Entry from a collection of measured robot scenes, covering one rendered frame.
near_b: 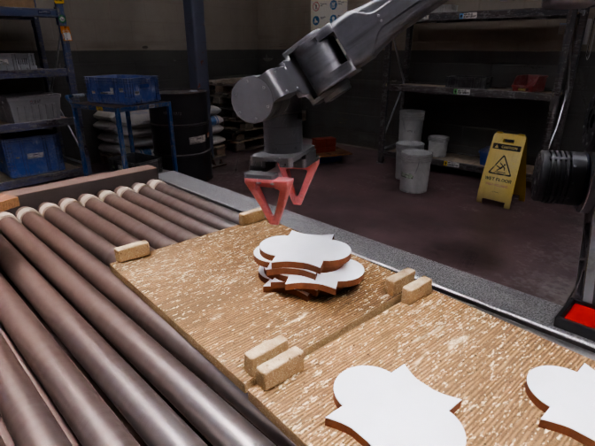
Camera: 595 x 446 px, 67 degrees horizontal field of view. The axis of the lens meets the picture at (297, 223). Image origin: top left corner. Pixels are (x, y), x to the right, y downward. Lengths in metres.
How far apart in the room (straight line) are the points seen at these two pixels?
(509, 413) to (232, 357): 0.32
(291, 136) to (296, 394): 0.34
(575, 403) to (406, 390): 0.17
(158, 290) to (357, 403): 0.38
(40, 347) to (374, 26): 0.60
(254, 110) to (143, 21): 5.64
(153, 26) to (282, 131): 5.66
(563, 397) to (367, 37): 0.46
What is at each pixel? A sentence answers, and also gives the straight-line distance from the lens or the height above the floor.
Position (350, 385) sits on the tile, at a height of 0.95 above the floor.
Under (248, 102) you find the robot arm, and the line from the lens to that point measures 0.57.
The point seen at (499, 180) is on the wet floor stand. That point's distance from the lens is 4.21.
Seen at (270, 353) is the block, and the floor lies 0.96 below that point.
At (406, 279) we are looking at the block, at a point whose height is 0.95.
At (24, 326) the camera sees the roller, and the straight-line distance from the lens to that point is 0.77.
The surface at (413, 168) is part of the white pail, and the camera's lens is 4.29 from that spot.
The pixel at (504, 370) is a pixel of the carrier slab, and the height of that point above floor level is 0.94.
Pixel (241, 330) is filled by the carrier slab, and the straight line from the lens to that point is 0.63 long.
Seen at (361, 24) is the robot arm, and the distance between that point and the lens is 0.60.
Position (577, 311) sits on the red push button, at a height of 0.93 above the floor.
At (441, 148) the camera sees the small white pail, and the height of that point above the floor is 0.24.
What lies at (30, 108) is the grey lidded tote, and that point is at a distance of 4.92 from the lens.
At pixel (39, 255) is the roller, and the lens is 1.00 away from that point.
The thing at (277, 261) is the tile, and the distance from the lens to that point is 0.67.
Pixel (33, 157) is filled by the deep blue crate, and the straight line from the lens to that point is 4.98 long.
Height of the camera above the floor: 1.29
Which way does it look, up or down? 22 degrees down
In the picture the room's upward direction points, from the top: straight up
